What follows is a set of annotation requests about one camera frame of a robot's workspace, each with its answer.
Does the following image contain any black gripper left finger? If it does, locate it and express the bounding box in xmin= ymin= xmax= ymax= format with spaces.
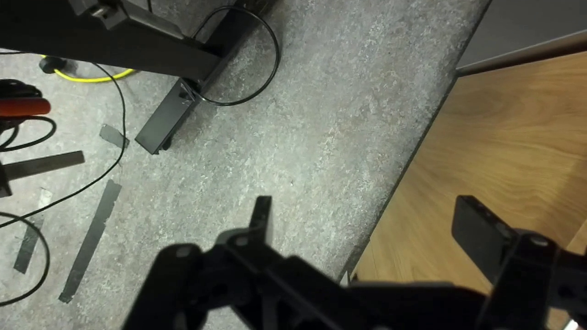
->
xmin=217 ymin=197 xmax=272 ymax=248

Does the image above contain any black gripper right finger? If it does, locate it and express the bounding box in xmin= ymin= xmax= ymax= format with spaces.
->
xmin=452 ymin=195 xmax=520 ymax=285

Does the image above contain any yellow cable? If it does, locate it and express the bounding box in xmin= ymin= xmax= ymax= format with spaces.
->
xmin=39 ymin=54 xmax=138 ymax=87

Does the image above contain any black table leg frame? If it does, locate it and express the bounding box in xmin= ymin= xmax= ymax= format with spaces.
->
xmin=0 ymin=0 xmax=281 ymax=155

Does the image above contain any black floor cable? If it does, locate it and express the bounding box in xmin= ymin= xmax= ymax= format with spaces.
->
xmin=0 ymin=61 xmax=131 ymax=309

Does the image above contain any orange handled clamp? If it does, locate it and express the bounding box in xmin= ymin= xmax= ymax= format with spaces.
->
xmin=0 ymin=79 xmax=52 ymax=118

